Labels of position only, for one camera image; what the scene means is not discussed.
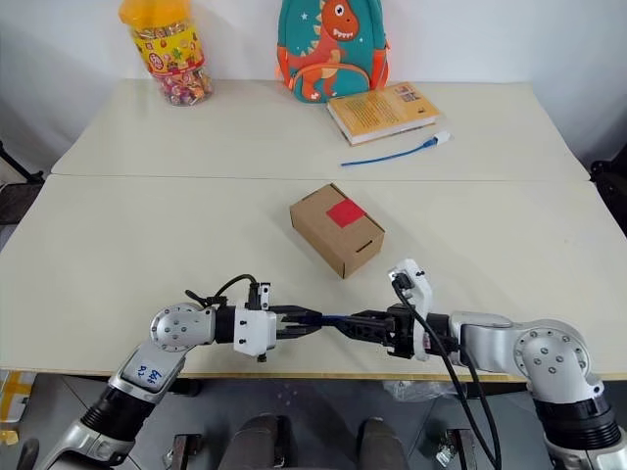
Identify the black metal bracket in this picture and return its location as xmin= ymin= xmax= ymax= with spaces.
xmin=440 ymin=428 xmax=475 ymax=470

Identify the dark rounded shape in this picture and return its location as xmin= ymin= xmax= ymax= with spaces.
xmin=360 ymin=416 xmax=408 ymax=470
xmin=229 ymin=414 xmax=290 ymax=470

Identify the black stand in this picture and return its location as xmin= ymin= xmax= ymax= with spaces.
xmin=590 ymin=159 xmax=627 ymax=227
xmin=0 ymin=139 xmax=46 ymax=226

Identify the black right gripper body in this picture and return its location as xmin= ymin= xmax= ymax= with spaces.
xmin=384 ymin=303 xmax=426 ymax=359

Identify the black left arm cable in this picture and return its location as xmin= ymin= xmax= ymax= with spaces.
xmin=184 ymin=274 xmax=260 ymax=310

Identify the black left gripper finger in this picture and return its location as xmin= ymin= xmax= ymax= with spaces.
xmin=283 ymin=321 xmax=322 ymax=342
xmin=286 ymin=305 xmax=324 ymax=322

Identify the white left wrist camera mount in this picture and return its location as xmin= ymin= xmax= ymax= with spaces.
xmin=232 ymin=281 xmax=278 ymax=356

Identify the red square sticker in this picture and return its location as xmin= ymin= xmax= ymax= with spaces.
xmin=326 ymin=199 xmax=367 ymax=229

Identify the clear plastic bag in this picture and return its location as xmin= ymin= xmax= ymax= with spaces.
xmin=384 ymin=380 xmax=464 ymax=403

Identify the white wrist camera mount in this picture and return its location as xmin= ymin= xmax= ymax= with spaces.
xmin=388 ymin=258 xmax=435 ymax=363
xmin=232 ymin=281 xmax=278 ymax=356

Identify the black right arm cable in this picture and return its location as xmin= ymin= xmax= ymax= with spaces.
xmin=390 ymin=273 xmax=501 ymax=470

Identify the brown cardboard box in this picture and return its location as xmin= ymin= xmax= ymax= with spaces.
xmin=289 ymin=182 xmax=387 ymax=280

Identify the teal dinosaur backpack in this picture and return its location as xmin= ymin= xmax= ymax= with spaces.
xmin=273 ymin=0 xmax=393 ymax=104

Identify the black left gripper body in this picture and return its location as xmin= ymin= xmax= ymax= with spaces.
xmin=267 ymin=304 xmax=291 ymax=342

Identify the white yellow equipment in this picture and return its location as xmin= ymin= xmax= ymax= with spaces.
xmin=0 ymin=369 xmax=34 ymax=426

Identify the blue cable white plug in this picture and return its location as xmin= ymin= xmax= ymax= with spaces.
xmin=340 ymin=130 xmax=453 ymax=168

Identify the yellow book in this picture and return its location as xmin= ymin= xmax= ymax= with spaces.
xmin=326 ymin=81 xmax=441 ymax=147

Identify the clear candy jar yellow lid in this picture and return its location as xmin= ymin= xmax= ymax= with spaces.
xmin=119 ymin=0 xmax=215 ymax=108

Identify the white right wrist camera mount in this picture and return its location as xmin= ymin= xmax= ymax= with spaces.
xmin=388 ymin=258 xmax=435 ymax=363

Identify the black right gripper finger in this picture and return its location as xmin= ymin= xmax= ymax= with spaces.
xmin=352 ymin=308 xmax=391 ymax=326
xmin=338 ymin=322 xmax=392 ymax=345

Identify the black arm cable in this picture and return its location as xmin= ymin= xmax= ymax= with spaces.
xmin=184 ymin=274 xmax=260 ymax=310
xmin=390 ymin=273 xmax=501 ymax=470

